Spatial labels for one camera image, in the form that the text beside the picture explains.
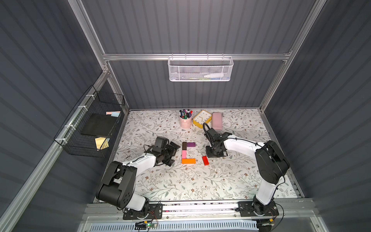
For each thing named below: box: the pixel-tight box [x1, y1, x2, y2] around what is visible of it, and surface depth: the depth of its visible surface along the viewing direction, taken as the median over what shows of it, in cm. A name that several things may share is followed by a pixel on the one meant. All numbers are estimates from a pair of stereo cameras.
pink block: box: [181, 149, 187, 160], surface depth 97 cm
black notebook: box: [80, 113, 118, 137], surface depth 76 cm
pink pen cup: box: [179, 115, 192, 130], surface depth 106 cm
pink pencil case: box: [211, 112, 223, 131], surface depth 113 cm
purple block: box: [186, 142, 196, 147], surface depth 101 cm
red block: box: [201, 155, 210, 166], surface depth 93 cm
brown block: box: [182, 141, 187, 151], surface depth 101 cm
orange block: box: [181, 158, 196, 164], surface depth 93 cm
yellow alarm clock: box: [192, 110, 213, 129], surface depth 114 cm
